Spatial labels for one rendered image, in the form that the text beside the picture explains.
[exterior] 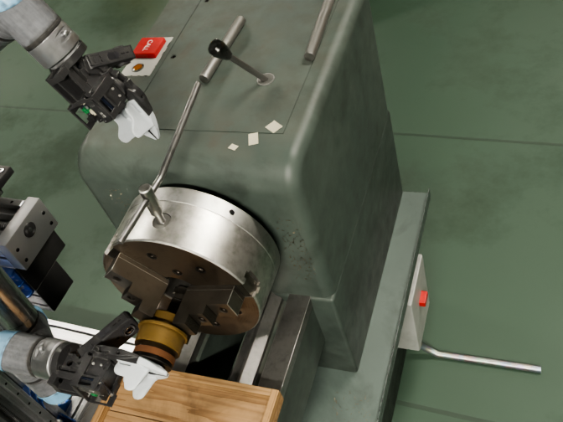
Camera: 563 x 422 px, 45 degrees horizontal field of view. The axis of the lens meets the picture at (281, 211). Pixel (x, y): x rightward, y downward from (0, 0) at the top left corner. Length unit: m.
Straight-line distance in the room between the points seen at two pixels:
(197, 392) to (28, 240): 0.50
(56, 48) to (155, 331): 0.50
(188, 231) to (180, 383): 0.38
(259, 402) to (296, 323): 0.19
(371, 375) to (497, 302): 0.83
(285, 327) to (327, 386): 0.33
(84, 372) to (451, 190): 1.85
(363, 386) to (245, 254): 0.63
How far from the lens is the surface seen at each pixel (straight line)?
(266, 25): 1.52
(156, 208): 1.16
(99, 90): 1.15
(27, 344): 1.34
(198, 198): 1.22
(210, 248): 1.17
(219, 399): 1.38
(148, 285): 1.25
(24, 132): 3.91
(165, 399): 1.43
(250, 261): 1.21
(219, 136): 1.28
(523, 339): 2.37
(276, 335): 1.44
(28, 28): 1.13
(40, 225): 1.60
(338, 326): 1.54
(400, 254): 1.90
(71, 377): 1.27
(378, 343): 1.76
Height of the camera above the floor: 2.06
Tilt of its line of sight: 47 degrees down
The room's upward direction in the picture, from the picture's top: 20 degrees counter-clockwise
